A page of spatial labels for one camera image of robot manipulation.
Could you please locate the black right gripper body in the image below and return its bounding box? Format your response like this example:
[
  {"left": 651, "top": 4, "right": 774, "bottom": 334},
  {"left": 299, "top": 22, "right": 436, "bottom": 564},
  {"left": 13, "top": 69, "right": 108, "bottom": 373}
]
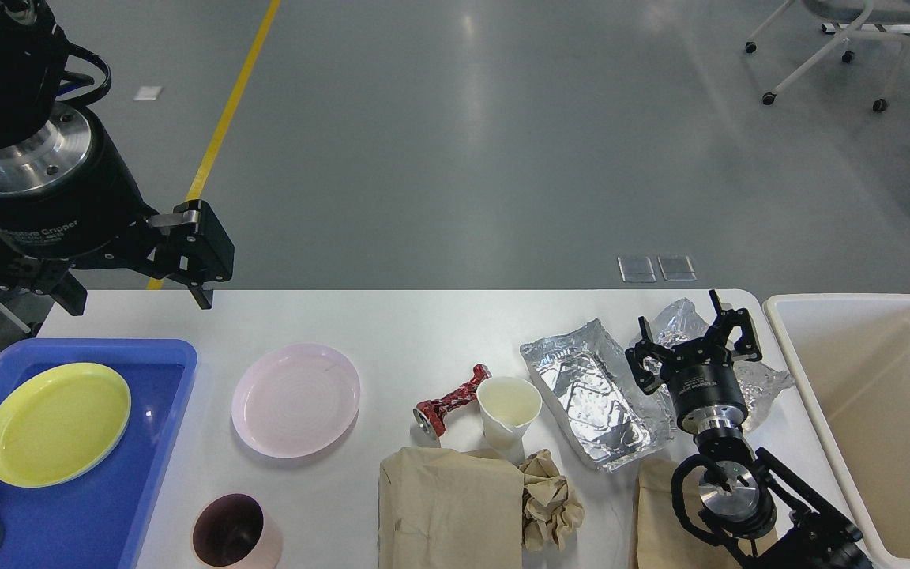
[{"left": 660, "top": 340, "right": 748, "bottom": 435}]

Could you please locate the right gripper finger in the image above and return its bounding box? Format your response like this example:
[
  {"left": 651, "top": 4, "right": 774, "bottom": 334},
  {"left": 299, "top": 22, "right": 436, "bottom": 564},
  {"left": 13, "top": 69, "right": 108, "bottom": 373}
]
[
  {"left": 625, "top": 316, "right": 673, "bottom": 395},
  {"left": 705, "top": 289, "right": 762, "bottom": 364}
]

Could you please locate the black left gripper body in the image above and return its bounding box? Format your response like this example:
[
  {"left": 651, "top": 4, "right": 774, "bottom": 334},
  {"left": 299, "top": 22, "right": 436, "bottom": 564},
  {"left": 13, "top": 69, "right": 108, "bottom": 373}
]
[{"left": 0, "top": 102, "right": 160, "bottom": 269}]

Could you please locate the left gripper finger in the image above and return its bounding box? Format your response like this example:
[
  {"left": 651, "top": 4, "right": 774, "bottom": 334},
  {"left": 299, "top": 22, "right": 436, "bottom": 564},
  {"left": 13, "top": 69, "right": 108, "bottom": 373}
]
[
  {"left": 148, "top": 199, "right": 235, "bottom": 310},
  {"left": 0, "top": 237, "right": 87, "bottom": 316}
]

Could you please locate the pink plate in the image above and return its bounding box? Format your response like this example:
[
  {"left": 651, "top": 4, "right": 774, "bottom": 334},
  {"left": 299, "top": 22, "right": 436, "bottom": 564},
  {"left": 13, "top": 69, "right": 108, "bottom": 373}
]
[{"left": 231, "top": 343, "right": 362, "bottom": 460}]

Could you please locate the pink mug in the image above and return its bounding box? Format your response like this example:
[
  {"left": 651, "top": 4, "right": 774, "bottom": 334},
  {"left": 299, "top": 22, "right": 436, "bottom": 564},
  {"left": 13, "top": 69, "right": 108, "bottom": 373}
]
[{"left": 191, "top": 493, "right": 283, "bottom": 568}]

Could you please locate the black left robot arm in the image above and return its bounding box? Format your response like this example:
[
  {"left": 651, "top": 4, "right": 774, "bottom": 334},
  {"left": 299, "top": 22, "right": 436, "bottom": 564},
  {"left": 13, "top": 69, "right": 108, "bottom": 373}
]
[{"left": 0, "top": 1, "right": 235, "bottom": 316}]

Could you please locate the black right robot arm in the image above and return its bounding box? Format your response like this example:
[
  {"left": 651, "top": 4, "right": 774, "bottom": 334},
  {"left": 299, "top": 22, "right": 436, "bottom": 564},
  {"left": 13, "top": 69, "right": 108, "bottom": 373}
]
[{"left": 625, "top": 291, "right": 873, "bottom": 568}]

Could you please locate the aluminium foil tray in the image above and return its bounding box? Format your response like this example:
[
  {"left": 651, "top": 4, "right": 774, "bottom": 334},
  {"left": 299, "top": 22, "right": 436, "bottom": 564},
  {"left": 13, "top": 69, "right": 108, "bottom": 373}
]
[{"left": 520, "top": 319, "right": 676, "bottom": 473}]

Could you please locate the crumpled clear plastic wrap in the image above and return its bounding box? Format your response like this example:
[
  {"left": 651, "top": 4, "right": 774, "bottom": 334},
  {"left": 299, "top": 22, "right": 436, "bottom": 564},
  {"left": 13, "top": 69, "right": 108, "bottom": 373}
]
[{"left": 646, "top": 299, "right": 793, "bottom": 430}]

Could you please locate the clear floor plate right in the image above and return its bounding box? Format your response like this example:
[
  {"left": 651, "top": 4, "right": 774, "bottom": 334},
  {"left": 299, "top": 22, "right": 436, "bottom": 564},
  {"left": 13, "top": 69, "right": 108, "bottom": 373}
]
[{"left": 657, "top": 254, "right": 698, "bottom": 282}]

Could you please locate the clear floor plate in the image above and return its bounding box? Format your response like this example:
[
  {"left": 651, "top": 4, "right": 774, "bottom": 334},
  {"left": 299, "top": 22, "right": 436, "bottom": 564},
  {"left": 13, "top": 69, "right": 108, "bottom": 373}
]
[
  {"left": 657, "top": 254, "right": 698, "bottom": 282},
  {"left": 617, "top": 255, "right": 657, "bottom": 284}
]

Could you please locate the clear floor plate left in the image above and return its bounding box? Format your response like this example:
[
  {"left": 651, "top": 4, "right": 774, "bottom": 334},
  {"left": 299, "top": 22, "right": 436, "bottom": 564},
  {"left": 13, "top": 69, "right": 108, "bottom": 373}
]
[{"left": 617, "top": 255, "right": 657, "bottom": 284}]

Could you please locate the white floor tape patch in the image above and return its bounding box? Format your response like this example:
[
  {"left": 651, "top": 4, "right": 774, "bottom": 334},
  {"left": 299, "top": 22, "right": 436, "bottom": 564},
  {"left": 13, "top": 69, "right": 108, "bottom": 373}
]
[{"left": 133, "top": 85, "right": 164, "bottom": 102}]

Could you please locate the beige plastic bin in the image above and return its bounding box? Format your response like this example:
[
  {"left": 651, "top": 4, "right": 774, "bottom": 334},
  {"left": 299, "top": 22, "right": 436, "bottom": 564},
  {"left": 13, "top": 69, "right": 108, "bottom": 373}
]
[{"left": 763, "top": 294, "right": 910, "bottom": 568}]

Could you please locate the white paper cup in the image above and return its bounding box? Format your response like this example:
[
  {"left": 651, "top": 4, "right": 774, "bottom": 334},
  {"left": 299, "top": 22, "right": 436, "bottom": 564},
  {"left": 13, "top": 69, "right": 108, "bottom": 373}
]
[{"left": 476, "top": 377, "right": 543, "bottom": 462}]

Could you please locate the brown paper bag right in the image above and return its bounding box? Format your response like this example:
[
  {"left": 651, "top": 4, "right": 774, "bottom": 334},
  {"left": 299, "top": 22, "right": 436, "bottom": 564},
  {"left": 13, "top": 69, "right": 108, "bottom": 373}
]
[{"left": 632, "top": 458, "right": 739, "bottom": 568}]

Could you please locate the crumpled brown paper ball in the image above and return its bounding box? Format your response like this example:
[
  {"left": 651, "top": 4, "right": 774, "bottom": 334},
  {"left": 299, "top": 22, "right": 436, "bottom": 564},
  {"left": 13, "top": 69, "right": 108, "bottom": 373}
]
[{"left": 519, "top": 449, "right": 585, "bottom": 553}]

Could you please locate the yellow plate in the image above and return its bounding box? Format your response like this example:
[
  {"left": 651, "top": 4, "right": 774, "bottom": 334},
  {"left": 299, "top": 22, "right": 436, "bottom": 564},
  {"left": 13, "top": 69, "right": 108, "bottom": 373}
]
[{"left": 0, "top": 363, "right": 131, "bottom": 488}]

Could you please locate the crushed red can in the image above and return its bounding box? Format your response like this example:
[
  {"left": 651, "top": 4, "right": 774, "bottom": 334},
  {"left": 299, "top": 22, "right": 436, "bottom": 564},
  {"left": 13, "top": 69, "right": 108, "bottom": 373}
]
[{"left": 414, "top": 363, "right": 492, "bottom": 439}]

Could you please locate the large brown paper bag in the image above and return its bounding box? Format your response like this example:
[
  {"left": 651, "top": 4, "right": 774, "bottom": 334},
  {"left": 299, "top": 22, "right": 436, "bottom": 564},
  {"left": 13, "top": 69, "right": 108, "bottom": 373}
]
[{"left": 378, "top": 447, "right": 524, "bottom": 568}]

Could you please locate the blue plastic tray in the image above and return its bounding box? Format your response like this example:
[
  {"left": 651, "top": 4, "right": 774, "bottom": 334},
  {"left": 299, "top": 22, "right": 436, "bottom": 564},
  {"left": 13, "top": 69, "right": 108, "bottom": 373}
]
[{"left": 0, "top": 338, "right": 197, "bottom": 568}]

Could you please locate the white office chair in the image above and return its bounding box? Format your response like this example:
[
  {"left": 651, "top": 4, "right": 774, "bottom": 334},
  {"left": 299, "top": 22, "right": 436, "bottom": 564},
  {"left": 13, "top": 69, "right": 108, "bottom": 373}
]
[{"left": 761, "top": 1, "right": 910, "bottom": 113}]

